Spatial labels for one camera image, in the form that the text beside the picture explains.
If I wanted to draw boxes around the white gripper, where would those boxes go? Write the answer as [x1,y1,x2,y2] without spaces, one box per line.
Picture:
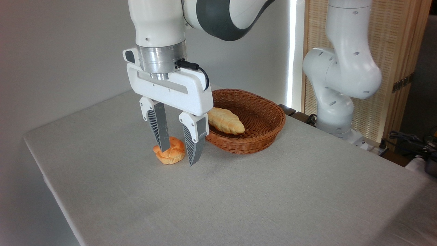
[127,63,214,166]

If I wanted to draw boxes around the long braided bread loaf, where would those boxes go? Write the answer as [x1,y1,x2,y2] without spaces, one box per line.
[207,107,245,135]

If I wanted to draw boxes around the round orange bread roll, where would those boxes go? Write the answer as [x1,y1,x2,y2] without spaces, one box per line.
[153,137,186,165]

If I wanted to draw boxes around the brown wicker basket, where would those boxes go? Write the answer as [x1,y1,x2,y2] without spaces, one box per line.
[205,89,286,155]

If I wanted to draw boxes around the grey tablecloth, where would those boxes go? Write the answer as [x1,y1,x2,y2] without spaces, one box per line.
[23,73,437,246]

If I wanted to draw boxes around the dark wooden furniture corner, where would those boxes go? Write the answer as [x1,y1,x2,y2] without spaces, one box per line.
[278,104,318,127]

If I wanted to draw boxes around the wooden slatted screen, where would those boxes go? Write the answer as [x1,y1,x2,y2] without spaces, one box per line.
[302,0,432,144]

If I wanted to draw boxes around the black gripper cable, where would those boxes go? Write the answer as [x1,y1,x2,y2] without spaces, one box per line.
[176,60,209,91]

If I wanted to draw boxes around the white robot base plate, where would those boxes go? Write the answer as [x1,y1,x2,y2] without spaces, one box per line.
[333,128,388,156]

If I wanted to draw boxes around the black cable bundle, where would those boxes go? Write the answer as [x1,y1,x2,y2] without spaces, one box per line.
[387,130,437,161]

